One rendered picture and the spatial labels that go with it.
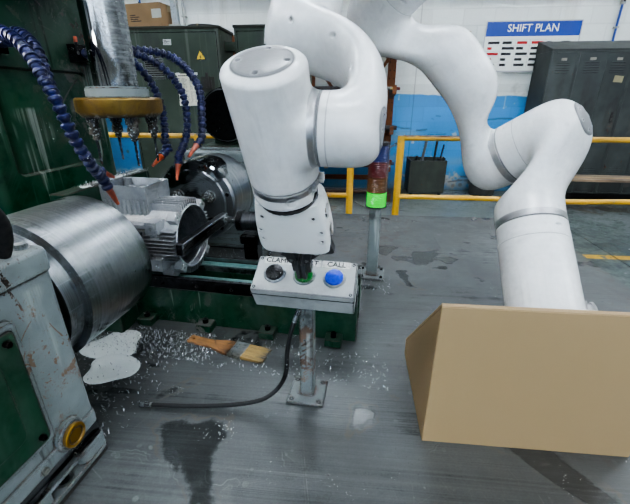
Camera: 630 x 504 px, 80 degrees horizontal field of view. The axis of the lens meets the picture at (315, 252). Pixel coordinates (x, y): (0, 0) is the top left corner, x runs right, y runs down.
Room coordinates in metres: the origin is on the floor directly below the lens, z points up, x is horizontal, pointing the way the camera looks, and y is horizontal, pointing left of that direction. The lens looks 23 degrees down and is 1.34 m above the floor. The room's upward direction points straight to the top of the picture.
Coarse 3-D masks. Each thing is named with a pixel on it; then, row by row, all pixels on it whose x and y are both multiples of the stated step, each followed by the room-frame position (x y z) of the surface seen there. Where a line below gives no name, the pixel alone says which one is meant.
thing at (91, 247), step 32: (32, 224) 0.54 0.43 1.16; (64, 224) 0.57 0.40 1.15; (96, 224) 0.61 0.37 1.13; (128, 224) 0.66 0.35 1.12; (64, 256) 0.51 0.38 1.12; (96, 256) 0.56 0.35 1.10; (128, 256) 0.61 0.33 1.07; (64, 288) 0.49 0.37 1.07; (96, 288) 0.52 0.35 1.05; (128, 288) 0.59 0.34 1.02; (64, 320) 0.48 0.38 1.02; (96, 320) 0.52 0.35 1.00
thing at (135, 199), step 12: (120, 180) 0.94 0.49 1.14; (132, 180) 0.96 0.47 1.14; (144, 180) 0.95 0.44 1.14; (156, 180) 0.95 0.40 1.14; (120, 192) 0.86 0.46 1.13; (132, 192) 0.85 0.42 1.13; (144, 192) 0.85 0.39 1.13; (156, 192) 0.89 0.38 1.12; (168, 192) 0.94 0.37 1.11; (108, 204) 0.87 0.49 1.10; (120, 204) 0.86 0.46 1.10; (132, 204) 0.85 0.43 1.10; (144, 204) 0.85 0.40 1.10
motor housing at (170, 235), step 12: (156, 204) 0.86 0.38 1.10; (168, 204) 0.85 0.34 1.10; (180, 204) 0.85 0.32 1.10; (192, 204) 0.89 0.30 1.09; (132, 216) 0.85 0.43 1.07; (144, 216) 0.85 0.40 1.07; (156, 216) 0.84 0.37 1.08; (192, 216) 0.96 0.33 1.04; (204, 216) 0.95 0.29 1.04; (144, 228) 0.81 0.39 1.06; (168, 228) 0.82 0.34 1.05; (180, 228) 0.97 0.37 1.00; (192, 228) 0.96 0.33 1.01; (144, 240) 0.82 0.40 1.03; (156, 240) 0.80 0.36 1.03; (168, 240) 0.79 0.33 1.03; (180, 240) 0.95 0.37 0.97; (156, 252) 0.81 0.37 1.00; (168, 252) 0.79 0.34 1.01; (192, 252) 0.92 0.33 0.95; (204, 252) 0.92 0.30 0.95; (192, 264) 0.86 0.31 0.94
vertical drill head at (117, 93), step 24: (96, 0) 0.86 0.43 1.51; (120, 0) 0.90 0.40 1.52; (96, 24) 0.86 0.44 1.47; (120, 24) 0.89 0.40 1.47; (96, 48) 0.86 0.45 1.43; (120, 48) 0.88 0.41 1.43; (96, 72) 0.87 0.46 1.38; (120, 72) 0.87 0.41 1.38; (96, 96) 0.84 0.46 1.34; (120, 96) 0.85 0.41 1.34; (144, 96) 0.89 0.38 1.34; (96, 120) 0.87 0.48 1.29; (120, 120) 0.95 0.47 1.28; (96, 144) 0.88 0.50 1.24; (120, 144) 0.95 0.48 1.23
